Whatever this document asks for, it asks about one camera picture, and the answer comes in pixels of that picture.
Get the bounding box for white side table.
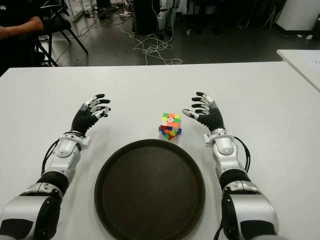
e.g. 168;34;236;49
276;49;320;92

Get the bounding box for black metal chair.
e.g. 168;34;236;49
37;0;89;67

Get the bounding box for white humanoid robot legs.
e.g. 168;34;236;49
156;0;180;38

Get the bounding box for multicoloured Rubik's cube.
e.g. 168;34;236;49
158;112;183;141

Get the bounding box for tangled white floor cable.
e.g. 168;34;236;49
119;24;184;66

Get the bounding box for black floor cabinet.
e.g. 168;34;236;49
133;0;161;35

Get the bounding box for dark brown round plate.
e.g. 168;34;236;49
94;139;207;240

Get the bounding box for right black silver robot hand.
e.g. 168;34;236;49
182;91;226;133

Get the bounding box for seated person in black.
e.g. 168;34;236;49
0;0;52;76

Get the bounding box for white display cabinet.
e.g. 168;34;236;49
65;0;85;22

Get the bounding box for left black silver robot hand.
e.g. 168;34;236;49
71;93;112;138

